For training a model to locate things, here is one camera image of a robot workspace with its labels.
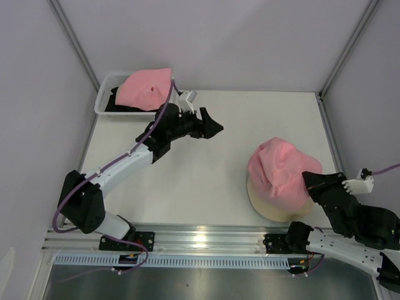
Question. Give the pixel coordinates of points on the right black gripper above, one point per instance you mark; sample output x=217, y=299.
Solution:
x=316, y=182

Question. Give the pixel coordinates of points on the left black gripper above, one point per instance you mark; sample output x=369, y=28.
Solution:
x=205, y=128

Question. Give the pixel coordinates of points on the pink bucket hat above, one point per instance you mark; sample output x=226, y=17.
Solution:
x=146, y=89
x=276, y=174

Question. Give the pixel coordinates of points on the beige bucket hat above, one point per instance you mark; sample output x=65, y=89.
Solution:
x=275, y=213

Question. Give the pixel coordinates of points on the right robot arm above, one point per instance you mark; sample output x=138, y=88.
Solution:
x=375, y=230

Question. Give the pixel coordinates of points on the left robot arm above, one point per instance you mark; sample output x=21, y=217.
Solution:
x=82, y=196

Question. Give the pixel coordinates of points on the black hat in basket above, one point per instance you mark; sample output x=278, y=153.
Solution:
x=112, y=107

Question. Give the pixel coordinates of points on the white plastic basket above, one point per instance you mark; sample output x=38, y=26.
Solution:
x=115, y=79

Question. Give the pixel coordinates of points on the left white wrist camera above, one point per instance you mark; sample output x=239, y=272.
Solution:
x=185, y=101

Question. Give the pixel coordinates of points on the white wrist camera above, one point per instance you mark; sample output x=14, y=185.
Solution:
x=185, y=101
x=363, y=184

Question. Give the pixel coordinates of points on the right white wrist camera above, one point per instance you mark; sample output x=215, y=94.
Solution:
x=363, y=184

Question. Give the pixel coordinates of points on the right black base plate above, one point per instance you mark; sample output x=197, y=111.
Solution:
x=275, y=243

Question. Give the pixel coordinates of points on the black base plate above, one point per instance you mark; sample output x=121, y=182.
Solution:
x=275, y=243
x=133, y=241

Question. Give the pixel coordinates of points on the aluminium mounting rail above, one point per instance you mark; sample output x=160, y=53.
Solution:
x=174, y=239

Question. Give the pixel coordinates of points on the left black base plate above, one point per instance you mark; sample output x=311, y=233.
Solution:
x=133, y=241

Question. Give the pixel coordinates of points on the right aluminium corner post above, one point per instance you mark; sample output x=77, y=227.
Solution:
x=355, y=36

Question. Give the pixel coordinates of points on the aluminium corner post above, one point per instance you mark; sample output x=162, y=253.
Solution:
x=355, y=36
x=66, y=26

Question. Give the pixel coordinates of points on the white slotted cable duct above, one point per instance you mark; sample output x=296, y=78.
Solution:
x=170, y=261

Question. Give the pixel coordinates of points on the left aluminium corner post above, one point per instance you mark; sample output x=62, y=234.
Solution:
x=66, y=26

